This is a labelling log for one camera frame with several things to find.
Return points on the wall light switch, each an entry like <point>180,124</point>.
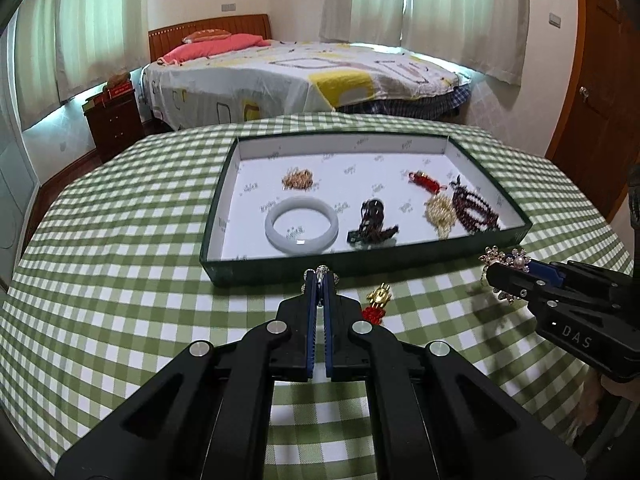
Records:
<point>554,19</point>

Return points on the brown wooden door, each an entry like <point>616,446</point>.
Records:
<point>595,85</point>

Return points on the bed with patterned cover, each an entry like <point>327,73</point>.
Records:
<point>280,80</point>

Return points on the gold and red charm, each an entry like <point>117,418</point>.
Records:
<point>377,296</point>

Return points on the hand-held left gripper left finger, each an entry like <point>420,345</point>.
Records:
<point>312,330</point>

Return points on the white jade bangle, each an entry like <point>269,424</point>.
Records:
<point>270,225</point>

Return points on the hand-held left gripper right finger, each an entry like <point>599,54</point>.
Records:
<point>329,330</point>

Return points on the wooden headboard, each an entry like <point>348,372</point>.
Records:
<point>200,27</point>

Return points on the dark green tray box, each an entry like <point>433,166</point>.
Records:
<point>350,195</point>

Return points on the red knot charm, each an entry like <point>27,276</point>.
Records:
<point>425,181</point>

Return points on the brown plush toy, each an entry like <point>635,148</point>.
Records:
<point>119,80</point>

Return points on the person's right hand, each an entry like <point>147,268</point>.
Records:
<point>625,390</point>

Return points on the flower rhinestone brooch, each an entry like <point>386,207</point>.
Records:
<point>505,259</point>

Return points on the pink pillow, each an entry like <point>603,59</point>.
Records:
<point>215,46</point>

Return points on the blue plaid bed sheet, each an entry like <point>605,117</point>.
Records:
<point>410,105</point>

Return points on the dark wooden nightstand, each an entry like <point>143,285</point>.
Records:
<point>112,130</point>

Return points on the narrow white curtain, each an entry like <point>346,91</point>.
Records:
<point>37,45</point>
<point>362,0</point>

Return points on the frosted glass wardrobe door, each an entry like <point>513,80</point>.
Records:
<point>15,170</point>

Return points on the green checked tablecloth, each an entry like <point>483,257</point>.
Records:
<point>125,260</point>

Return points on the wide white curtain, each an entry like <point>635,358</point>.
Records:
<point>100,25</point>
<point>465,15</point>

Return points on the gold brooch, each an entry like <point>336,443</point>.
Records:
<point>297,179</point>

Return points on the silver door knob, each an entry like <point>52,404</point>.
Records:
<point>584,94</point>

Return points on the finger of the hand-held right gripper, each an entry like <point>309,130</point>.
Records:
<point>547,272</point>
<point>512,282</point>

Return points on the small dark red box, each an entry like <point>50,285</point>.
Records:
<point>94,102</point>

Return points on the silver rhinestone brooch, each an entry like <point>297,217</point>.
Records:
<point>322,270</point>

